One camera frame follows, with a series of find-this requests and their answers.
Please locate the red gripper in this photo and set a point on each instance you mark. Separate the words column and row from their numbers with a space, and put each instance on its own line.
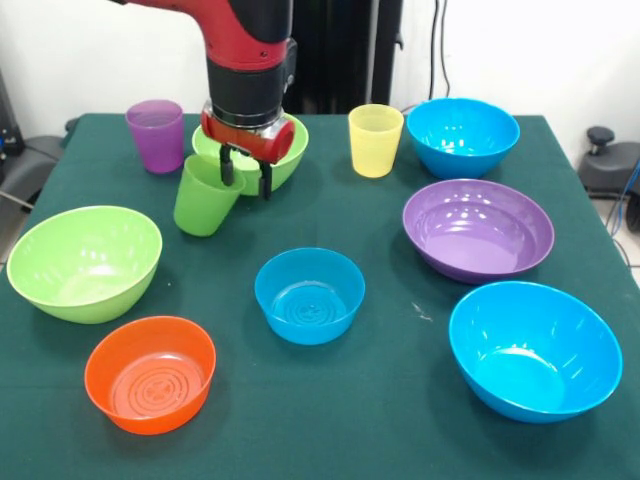
column 250, row 140

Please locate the green plastic bowl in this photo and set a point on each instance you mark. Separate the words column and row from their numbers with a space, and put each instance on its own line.
column 85, row 280
column 290, row 165

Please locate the green plastic cup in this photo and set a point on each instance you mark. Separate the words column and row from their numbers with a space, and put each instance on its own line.
column 200, row 210

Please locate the small blue plastic bowl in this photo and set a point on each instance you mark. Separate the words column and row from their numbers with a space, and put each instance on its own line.
column 310, row 327

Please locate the small orange plastic bowl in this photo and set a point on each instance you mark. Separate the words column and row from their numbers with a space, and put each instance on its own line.
column 150, row 410

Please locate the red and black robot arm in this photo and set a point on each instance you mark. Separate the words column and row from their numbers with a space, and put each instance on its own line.
column 245, row 75

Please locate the purple plastic cup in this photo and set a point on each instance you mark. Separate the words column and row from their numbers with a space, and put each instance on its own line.
column 160, row 145

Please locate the yellow plastic cup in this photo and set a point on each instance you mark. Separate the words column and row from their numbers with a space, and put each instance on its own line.
column 372, row 150

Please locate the grey wheeled base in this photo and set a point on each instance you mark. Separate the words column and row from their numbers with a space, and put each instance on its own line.
column 30, row 170

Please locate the purple plastic bowl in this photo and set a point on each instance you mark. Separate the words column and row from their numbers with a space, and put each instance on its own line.
column 475, row 240

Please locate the black equipment casing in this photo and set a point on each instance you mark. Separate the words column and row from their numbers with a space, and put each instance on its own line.
column 7, row 140

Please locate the dark green tablecloth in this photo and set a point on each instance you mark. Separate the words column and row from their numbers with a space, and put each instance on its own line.
column 350, row 440

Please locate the grey base with black knob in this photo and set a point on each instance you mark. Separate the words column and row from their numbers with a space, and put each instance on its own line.
column 615, row 170

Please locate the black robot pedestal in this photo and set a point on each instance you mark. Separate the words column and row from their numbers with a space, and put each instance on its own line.
column 345, row 60

